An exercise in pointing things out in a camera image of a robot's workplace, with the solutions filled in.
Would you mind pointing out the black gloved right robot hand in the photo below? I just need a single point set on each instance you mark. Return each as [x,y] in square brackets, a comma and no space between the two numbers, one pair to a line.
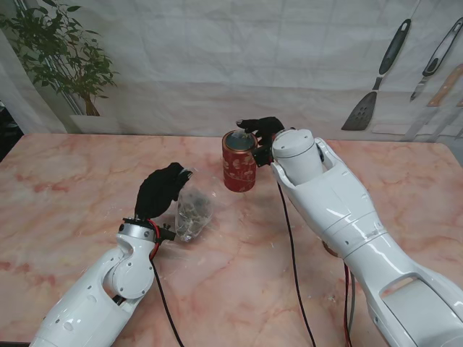
[267,128]

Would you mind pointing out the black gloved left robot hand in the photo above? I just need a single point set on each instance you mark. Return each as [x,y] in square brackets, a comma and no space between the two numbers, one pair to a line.
[159,191]

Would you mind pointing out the mesh tea bag with tag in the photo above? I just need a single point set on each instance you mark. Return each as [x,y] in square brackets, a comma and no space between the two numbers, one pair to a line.
[240,134]

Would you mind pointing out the clear plastic bag of teabags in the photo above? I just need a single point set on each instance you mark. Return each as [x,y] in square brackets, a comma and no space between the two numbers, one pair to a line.
[191,213]

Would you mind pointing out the red floral tea canister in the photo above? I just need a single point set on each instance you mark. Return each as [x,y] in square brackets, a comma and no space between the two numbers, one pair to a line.
[238,170]

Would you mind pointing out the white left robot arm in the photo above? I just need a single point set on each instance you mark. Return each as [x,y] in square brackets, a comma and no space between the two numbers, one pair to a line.
[97,292]

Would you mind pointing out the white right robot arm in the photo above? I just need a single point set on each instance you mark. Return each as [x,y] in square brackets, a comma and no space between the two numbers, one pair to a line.
[343,217]

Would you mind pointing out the black slotted spatula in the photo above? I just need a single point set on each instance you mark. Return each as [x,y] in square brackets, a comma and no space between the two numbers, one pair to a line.
[358,115]

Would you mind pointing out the green leafy plant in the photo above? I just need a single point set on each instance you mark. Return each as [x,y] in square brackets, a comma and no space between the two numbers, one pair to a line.
[58,50]

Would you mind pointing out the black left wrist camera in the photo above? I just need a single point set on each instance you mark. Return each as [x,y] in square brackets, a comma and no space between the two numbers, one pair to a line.
[167,233]

